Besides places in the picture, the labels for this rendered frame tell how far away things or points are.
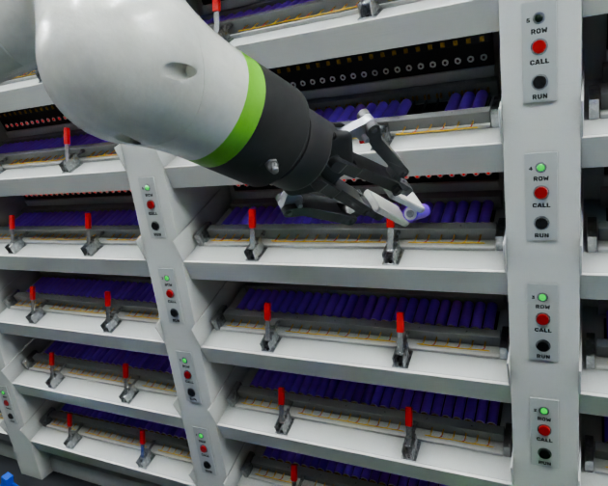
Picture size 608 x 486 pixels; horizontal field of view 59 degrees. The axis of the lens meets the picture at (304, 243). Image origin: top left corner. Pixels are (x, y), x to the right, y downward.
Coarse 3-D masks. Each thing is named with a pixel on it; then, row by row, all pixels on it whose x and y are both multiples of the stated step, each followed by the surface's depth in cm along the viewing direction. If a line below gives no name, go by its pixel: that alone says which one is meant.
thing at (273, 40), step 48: (240, 0) 103; (288, 0) 96; (336, 0) 84; (384, 0) 81; (432, 0) 76; (480, 0) 70; (240, 48) 87; (288, 48) 84; (336, 48) 81; (384, 48) 78
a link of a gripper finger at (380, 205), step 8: (368, 192) 60; (368, 200) 60; (376, 200) 60; (384, 200) 62; (376, 208) 59; (384, 208) 60; (392, 208) 62; (384, 216) 61; (392, 216) 61; (400, 216) 63; (400, 224) 63; (408, 224) 64
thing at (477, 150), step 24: (456, 72) 89; (480, 72) 88; (312, 96) 102; (360, 144) 86; (408, 144) 81; (432, 144) 79; (456, 144) 77; (480, 144) 75; (168, 168) 101; (192, 168) 99; (408, 168) 82; (432, 168) 80; (456, 168) 78; (480, 168) 77
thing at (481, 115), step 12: (468, 108) 80; (480, 108) 79; (384, 120) 85; (396, 120) 84; (408, 120) 83; (420, 120) 82; (432, 120) 81; (444, 120) 81; (456, 120) 80; (468, 120) 79; (480, 120) 79; (420, 132) 81
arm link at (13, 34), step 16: (0, 0) 39; (16, 0) 39; (32, 0) 38; (0, 16) 39; (16, 16) 39; (32, 16) 39; (0, 32) 40; (16, 32) 40; (32, 32) 40; (0, 48) 40; (16, 48) 41; (32, 48) 41; (0, 64) 41; (16, 64) 42; (32, 64) 43; (0, 80) 44
